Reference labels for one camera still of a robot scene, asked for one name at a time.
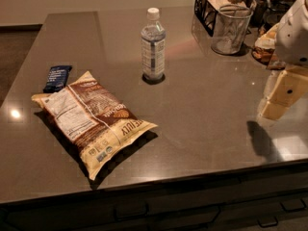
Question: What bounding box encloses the black drawer handle left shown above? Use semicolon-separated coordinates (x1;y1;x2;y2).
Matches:
114;203;149;221

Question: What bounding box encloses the brown and cream snack bag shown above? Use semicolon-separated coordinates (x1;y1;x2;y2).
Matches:
32;71;156;180

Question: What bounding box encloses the black wire basket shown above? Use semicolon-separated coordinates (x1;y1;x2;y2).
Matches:
194;0;256;37

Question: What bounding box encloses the black drawer handle lower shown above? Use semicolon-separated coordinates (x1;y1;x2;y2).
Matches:
257;217;278;228

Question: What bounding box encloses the black drawer handle right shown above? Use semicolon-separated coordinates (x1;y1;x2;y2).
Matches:
280;199;307;213

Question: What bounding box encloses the jar of nuts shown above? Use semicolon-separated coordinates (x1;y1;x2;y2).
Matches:
252;0;270;26

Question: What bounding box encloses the dark blue snack bar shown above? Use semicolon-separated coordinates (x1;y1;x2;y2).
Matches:
43;65;72;93

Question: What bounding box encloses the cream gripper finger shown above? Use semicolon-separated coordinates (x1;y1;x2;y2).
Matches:
264;70;283;100
259;68;308;120

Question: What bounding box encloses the snack package behind gripper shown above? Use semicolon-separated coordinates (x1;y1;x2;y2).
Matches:
251;23;278;64

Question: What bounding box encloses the clear plastic water bottle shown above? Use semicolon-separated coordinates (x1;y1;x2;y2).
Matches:
141;8;166;83

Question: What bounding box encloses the black drawer handle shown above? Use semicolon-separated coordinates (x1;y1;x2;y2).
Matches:
114;203;149;221
280;199;307;213
257;217;278;228

